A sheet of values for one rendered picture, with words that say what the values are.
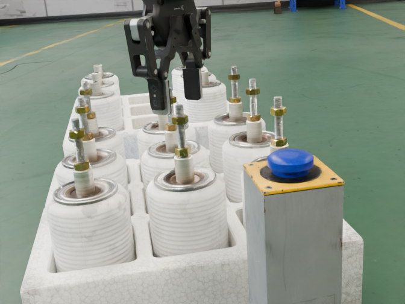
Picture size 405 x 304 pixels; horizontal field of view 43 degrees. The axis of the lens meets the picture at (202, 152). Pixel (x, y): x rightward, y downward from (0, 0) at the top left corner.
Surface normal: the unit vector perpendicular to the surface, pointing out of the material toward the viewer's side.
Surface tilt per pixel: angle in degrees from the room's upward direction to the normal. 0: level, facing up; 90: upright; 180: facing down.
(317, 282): 90
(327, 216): 90
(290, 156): 0
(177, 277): 90
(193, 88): 90
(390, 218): 0
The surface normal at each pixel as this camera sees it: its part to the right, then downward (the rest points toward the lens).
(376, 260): -0.07, -0.94
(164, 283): 0.17, 0.31
